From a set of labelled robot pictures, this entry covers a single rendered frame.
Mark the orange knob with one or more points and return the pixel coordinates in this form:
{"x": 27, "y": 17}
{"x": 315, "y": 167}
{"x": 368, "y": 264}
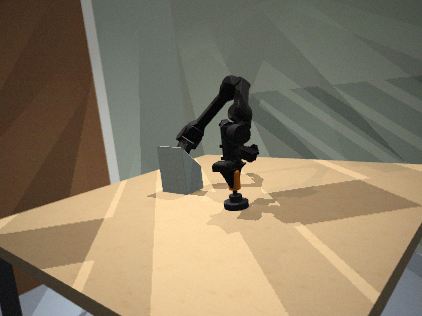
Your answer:
{"x": 237, "y": 185}

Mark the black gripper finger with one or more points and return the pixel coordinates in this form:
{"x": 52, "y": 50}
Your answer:
{"x": 229, "y": 177}
{"x": 239, "y": 166}

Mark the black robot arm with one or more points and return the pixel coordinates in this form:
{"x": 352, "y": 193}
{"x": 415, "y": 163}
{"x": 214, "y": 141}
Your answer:
{"x": 232, "y": 88}

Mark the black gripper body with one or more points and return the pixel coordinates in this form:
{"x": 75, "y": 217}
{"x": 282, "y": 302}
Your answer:
{"x": 228, "y": 155}

